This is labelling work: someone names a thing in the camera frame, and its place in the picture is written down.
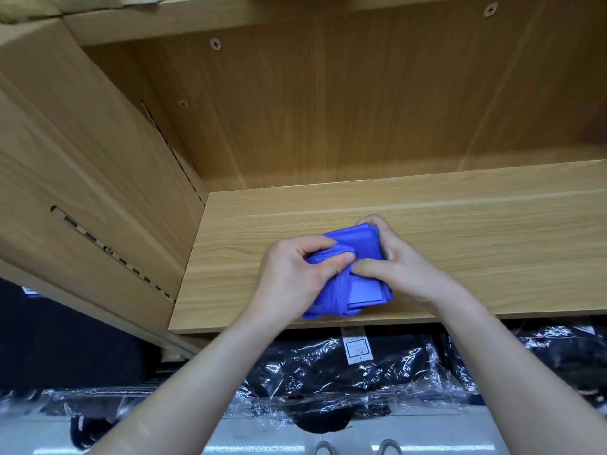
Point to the person's left hand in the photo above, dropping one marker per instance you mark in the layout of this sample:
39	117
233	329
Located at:
289	279

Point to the person's right hand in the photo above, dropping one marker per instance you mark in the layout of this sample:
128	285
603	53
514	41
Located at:
408	270

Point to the blue non-woven bag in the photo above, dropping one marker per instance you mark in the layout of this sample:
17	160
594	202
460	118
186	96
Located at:
356	291

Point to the wooden shelf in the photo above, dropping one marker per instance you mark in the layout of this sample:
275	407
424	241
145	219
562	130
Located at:
427	99

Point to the person's left forearm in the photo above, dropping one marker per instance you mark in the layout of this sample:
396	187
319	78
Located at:
185	393

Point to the person's right forearm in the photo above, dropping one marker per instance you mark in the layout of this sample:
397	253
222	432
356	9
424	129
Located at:
522	384

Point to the person's right shoe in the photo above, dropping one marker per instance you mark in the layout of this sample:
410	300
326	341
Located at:
390	447

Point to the beige woven basket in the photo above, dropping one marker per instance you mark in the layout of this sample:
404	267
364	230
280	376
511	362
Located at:
57	4

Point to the white paper tag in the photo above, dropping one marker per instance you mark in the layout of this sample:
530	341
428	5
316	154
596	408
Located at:
358	346

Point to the black wrapped bag with tag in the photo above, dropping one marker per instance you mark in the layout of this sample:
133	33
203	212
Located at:
313	374

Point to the black plastic-wrapped bag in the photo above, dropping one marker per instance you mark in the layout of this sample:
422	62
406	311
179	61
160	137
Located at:
541	360
76	407

